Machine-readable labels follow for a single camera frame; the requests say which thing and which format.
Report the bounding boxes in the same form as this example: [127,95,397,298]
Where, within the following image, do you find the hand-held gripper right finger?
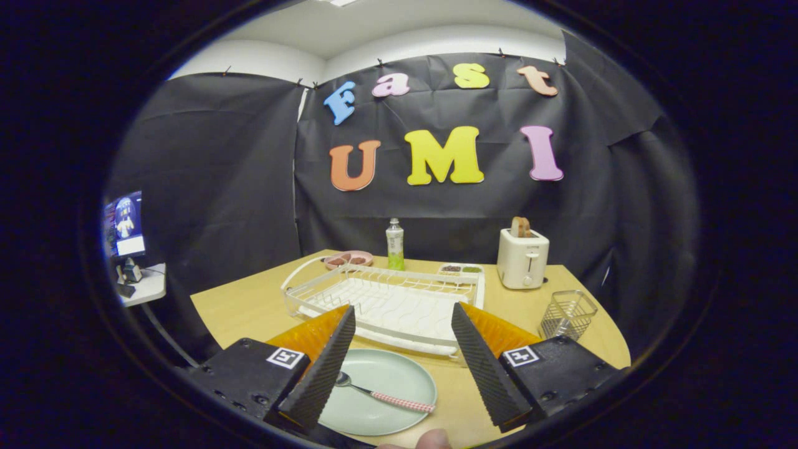
[451,302,624,433]

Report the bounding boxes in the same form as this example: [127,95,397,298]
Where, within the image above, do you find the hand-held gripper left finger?
[187,305,357,431]

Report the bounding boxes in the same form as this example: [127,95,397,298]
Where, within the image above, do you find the pale green plate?
[318,348,438,437]

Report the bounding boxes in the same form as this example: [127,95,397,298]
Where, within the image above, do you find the pink checkered handle spoon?
[335,372,436,414]

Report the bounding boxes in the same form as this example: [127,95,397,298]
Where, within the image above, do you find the white dish rack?
[281,256,486,357]

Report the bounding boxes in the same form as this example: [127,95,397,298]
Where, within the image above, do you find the clear wire basket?
[539,289,599,342]

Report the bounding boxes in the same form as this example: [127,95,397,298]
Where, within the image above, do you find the pink plate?
[323,250,374,271]

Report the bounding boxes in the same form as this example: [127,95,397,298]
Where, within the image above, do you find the green dish soap bottle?
[386,218,405,271]

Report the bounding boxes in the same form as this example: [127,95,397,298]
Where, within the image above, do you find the white toaster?
[497,228,550,290]

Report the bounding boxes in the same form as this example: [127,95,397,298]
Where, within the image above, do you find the white side table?
[118,263,200,369]

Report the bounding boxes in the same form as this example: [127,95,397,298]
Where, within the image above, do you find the black backdrop cloth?
[106,31,700,362]

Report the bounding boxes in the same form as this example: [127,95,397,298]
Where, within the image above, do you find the small device on stand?
[115,257,143,285]

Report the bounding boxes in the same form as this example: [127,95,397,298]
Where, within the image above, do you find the computer monitor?
[103,190,149,261]

